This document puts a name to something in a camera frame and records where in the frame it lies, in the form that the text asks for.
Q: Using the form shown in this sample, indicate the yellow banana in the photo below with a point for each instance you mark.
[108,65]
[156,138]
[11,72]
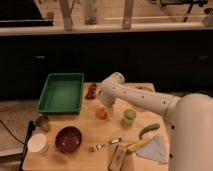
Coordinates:
[136,146]

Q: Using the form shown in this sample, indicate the green cup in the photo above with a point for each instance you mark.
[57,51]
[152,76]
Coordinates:
[129,115]

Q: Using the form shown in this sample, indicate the green cucumber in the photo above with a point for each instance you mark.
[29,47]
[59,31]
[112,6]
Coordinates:
[148,128]

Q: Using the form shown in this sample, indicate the silver fork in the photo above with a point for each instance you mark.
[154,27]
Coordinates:
[98,147]

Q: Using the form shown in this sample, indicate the white cup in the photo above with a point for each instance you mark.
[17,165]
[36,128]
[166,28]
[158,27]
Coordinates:
[38,144]

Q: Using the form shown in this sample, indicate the small metal cup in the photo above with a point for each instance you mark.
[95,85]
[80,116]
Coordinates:
[42,123]

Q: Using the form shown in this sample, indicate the orange-red apple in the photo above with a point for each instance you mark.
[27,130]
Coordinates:
[101,113]

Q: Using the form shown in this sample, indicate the purple bowl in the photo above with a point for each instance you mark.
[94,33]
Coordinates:
[68,140]

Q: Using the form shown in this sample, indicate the orange bowl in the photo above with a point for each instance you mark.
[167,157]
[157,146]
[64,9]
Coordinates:
[144,88]

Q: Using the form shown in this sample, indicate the dark grape bunch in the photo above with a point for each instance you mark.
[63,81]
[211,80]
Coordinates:
[91,94]

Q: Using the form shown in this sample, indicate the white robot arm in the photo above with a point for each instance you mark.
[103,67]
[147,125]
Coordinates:
[189,121]

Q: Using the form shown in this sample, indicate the wooden block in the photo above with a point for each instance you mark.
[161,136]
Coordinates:
[118,158]

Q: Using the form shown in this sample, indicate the green plastic tray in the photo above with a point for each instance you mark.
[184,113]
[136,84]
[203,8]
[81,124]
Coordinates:
[61,94]

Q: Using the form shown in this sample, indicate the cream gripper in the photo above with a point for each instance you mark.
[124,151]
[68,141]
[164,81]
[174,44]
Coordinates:
[109,110]

